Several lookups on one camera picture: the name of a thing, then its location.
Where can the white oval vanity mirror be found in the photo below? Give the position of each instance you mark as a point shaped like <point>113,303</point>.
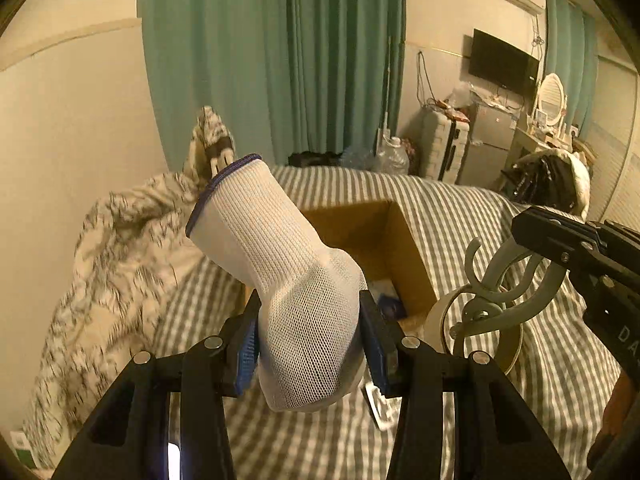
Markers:
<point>551,97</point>

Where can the cardboard box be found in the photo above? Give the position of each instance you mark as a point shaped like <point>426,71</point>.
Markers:
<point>402,260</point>

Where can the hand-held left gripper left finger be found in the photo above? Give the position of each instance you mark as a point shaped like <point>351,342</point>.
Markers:
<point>246,355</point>

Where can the silver blister pack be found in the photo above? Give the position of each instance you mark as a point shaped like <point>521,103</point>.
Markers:
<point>382,410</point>

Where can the white wardrobe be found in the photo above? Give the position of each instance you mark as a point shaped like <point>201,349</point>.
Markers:
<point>615,135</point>

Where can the white ribbed suitcase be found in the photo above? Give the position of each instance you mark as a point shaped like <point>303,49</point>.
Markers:
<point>440,145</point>

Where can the black bag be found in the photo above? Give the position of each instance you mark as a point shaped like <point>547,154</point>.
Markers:
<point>312,159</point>

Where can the white vanity desk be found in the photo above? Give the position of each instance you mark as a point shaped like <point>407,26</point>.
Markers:
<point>525,142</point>

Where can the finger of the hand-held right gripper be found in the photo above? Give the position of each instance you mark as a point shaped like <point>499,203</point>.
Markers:
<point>552,237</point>

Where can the roll of beige tape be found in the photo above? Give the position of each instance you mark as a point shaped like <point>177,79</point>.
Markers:
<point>509,352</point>

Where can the narrow green curtain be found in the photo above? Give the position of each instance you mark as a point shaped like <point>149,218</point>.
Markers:
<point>570,60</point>

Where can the grey-green plastic hook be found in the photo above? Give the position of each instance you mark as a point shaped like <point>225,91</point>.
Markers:
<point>546,294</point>

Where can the small grey fridge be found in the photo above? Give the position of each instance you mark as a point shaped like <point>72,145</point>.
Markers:
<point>487,145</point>

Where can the wide green curtain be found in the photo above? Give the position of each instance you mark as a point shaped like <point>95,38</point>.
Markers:
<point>270,60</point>

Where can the clear plastic water bottle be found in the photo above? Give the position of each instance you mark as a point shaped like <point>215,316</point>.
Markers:
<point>392,157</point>

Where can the white sock with blue cuff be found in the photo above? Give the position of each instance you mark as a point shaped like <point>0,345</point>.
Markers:
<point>295,310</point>

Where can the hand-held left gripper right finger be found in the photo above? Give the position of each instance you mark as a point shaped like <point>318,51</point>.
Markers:
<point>376,342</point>

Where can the small green box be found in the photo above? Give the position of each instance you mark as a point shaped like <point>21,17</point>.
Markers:
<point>22,455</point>

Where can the leaf-patterned blanket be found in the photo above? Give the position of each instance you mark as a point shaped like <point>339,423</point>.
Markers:
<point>115,260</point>

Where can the person's right hand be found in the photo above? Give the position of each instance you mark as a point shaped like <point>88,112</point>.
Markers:
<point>622,405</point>

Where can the black wall television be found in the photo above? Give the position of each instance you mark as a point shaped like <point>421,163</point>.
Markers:
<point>502,65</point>

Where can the black and white jacket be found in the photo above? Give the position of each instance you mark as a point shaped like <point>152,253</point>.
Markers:
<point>547,175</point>

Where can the clear plastic bag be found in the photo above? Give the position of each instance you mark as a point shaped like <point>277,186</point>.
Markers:
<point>459,96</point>

